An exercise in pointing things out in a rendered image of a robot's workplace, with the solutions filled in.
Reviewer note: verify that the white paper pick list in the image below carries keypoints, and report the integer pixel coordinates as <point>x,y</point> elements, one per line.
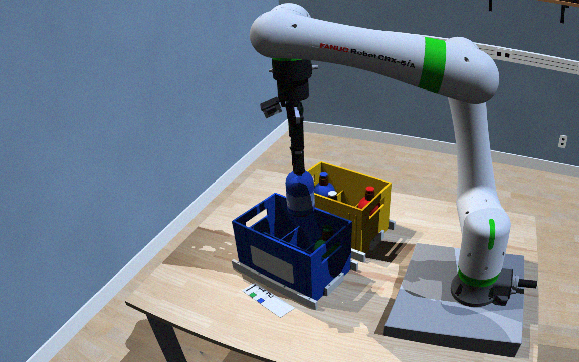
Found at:
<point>268,299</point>

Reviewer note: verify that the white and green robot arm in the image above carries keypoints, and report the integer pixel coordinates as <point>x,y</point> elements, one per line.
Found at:
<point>455,68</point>

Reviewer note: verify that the yellow divided crate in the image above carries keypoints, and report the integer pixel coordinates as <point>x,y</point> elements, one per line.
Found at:
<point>350,187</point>

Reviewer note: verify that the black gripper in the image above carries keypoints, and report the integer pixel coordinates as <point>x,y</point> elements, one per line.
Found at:
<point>295,92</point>

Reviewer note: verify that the green bottle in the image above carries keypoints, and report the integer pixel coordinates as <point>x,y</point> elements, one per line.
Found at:
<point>327,233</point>

